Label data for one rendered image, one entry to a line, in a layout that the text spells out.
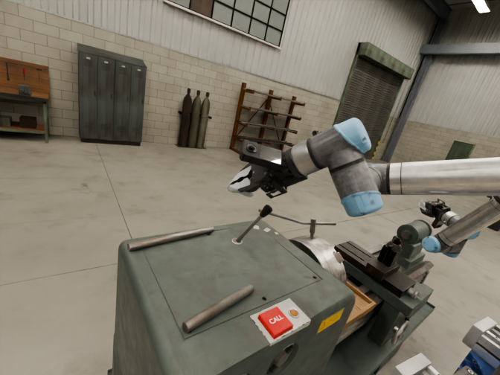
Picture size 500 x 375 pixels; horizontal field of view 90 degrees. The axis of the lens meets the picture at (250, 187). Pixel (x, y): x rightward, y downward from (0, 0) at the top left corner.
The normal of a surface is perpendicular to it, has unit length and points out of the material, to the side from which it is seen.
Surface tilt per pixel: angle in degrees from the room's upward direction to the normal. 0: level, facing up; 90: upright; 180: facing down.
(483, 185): 109
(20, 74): 90
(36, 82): 90
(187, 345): 0
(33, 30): 90
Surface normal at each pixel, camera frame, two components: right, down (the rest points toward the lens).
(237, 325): 0.21, -0.92
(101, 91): 0.28, 0.38
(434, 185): -0.50, 0.50
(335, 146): -0.53, 0.15
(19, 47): 0.55, 0.40
